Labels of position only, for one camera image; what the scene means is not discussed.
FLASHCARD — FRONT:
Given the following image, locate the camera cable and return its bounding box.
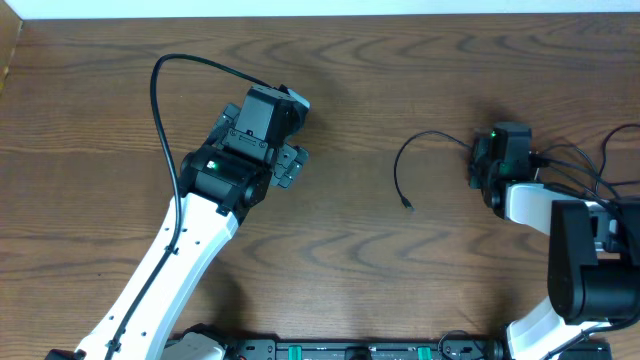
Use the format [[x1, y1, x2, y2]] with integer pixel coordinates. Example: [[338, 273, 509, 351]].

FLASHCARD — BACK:
[[104, 52, 274, 360], [529, 154, 640, 360]]

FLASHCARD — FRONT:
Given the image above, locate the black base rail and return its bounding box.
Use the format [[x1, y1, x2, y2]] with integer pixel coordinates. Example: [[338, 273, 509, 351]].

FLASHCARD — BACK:
[[164, 338, 614, 360]]

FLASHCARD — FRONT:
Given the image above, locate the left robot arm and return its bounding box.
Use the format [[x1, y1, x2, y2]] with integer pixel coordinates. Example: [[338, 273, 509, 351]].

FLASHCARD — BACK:
[[47, 85, 310, 359]]

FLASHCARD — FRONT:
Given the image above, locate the right camera cable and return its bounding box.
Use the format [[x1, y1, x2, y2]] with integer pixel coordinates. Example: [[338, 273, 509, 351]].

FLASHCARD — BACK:
[[529, 154, 640, 360]]

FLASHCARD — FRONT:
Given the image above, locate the left camera cable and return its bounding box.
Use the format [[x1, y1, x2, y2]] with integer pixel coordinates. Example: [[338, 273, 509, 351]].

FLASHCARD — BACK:
[[104, 52, 274, 360]]

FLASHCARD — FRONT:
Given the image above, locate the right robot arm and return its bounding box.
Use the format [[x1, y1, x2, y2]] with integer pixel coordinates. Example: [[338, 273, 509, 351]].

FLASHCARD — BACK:
[[468, 122, 639, 359]]

